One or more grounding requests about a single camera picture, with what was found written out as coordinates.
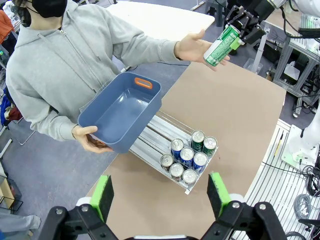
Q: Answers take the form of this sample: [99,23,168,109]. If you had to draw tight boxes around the grey coiled cable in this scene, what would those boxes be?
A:
[293,193,313,221]

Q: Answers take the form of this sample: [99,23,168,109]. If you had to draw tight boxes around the black Pepsi can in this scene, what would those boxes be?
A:
[160,154,175,171]
[169,163,185,182]
[182,169,198,186]

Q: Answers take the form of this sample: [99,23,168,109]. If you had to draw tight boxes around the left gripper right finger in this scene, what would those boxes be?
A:
[202,171,288,240]

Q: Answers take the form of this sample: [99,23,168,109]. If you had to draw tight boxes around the white wire can dispenser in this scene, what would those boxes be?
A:
[128,109,219,195]

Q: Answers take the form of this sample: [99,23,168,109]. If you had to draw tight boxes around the large white table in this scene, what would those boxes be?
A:
[106,1,216,42]

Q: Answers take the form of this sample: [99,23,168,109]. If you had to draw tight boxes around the aluminium frame cart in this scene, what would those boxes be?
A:
[272,14,320,101]

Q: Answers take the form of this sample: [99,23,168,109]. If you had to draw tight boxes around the small wooden shelf rack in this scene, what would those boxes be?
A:
[0,172,23,211]

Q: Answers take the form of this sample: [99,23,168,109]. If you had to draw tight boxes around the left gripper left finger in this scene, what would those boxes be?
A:
[37,174,118,240]

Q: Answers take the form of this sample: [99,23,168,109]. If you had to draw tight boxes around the white slatted robot platform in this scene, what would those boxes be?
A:
[232,118,320,240]

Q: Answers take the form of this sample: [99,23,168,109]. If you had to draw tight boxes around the blue plastic bin orange handles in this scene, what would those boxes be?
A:
[77,71,163,154]

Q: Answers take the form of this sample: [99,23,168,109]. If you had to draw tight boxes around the person in grey trousers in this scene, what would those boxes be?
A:
[0,212,41,238]

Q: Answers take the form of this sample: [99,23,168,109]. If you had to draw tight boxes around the person's left hand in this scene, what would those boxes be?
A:
[174,29,230,72]

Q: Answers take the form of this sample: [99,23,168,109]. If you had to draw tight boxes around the black braided cable hose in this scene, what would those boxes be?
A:
[279,0,320,40]

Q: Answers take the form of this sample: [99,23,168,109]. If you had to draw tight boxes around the green Chilsung cider can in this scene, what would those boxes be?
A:
[191,130,206,152]
[202,136,218,157]
[203,24,240,67]

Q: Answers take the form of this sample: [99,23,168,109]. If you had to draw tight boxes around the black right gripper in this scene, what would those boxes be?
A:
[224,0,278,50]

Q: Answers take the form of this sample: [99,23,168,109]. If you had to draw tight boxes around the person's left forearm grey sleeve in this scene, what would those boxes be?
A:
[129,32,181,63]

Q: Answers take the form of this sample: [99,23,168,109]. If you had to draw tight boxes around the person's right hand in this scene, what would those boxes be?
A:
[72,125,113,154]

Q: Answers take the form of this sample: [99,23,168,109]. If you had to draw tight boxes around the black cable bundle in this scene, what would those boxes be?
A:
[301,164,320,198]

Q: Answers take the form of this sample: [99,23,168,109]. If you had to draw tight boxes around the chair with piled clothes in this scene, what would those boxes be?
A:
[0,96,23,128]

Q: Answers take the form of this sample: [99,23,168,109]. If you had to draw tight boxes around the person in orange hoodie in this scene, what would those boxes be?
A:
[0,9,15,45]

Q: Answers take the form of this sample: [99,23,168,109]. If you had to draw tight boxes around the blue Pocari Sweat can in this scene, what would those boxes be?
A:
[179,147,195,168]
[170,138,185,161]
[192,151,209,173]

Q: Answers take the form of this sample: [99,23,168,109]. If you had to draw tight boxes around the person's right forearm grey sleeve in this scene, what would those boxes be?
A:
[29,99,78,142]

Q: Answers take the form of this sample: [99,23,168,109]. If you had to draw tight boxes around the person in grey hoodie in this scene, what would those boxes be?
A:
[4,0,181,142]

